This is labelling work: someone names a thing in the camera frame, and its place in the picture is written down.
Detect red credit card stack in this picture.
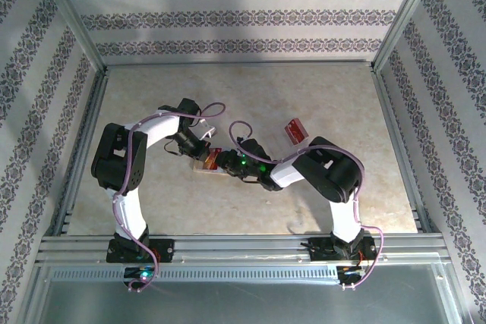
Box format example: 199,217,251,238
284,118,311,146

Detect purple cable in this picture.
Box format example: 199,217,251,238
229,121,384,291
113,102,227,294

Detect aluminium rail along wall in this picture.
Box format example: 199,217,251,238
104,58,375,71

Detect aluminium corner post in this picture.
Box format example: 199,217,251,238
374,0,445,71
32,0,106,71

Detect small controller circuit board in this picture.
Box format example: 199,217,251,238
124,266,157,283
337,265,368,283

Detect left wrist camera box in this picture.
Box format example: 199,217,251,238
197,121,218,140

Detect aluminium side rail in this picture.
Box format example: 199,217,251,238
52,68,110,236
370,68,434,234

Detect long aluminium mounting rail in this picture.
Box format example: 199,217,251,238
36,234,451,265

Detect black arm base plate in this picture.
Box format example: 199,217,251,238
106,238,175,264
309,237,377,263

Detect beige card holder clear sleeves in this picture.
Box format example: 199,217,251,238
191,147,231,178

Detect slotted grey cable duct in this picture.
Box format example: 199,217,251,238
51,266,342,283

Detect grey metal sheet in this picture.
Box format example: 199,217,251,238
22,263,468,324

